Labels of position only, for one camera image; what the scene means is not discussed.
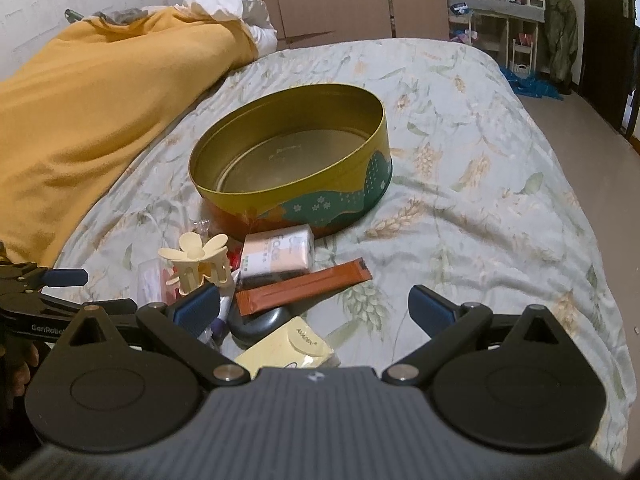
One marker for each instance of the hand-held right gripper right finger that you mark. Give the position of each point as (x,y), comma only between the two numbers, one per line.
(430,307)

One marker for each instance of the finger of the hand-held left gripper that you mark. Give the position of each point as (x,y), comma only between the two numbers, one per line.
(65,277)
(100,307)

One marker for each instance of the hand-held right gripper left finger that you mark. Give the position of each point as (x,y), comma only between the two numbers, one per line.
(197,306)

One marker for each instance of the white purple cream tube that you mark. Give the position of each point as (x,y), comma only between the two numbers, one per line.
(221,316)

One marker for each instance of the cream flower hair clip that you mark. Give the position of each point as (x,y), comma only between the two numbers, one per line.
(200,255)

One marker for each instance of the clear plastic bag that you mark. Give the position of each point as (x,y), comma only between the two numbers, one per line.
(152,280)

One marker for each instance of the black round compact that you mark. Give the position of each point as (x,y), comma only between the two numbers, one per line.
(260,327)

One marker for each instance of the pink tissue packet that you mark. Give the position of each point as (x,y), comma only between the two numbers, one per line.
(275,252)

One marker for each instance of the pale yellow tissue pack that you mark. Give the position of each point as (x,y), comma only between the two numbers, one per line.
(290,347)

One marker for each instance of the orange stick sachet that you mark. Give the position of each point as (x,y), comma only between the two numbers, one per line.
(300,287)

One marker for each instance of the round decorated metal tin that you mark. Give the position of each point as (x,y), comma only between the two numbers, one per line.
(350,180)

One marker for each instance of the person's left hand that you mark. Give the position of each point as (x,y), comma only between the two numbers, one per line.
(22,367)

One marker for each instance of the yellow blanket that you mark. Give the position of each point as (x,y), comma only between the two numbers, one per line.
(100,110)

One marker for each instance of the pile of blue plastic pieces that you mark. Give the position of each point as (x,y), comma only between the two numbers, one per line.
(532,85)

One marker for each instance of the grey cloth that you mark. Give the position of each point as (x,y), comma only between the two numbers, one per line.
(120,16)

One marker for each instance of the white stool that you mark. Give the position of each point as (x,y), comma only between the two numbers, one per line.
(524,55)

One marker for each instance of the blue white packet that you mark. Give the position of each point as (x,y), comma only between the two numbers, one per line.
(459,7)

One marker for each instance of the green jacket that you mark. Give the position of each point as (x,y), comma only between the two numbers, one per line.
(560,35)

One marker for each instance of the white pillow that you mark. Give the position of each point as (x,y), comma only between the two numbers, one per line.
(225,5)

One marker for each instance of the grey topped desk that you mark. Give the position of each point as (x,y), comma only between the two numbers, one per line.
(500,7)

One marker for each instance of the wooden wardrobe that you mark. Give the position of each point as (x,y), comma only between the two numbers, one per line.
(350,0)

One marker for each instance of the dark door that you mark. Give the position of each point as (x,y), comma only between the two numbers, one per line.
(605,35)

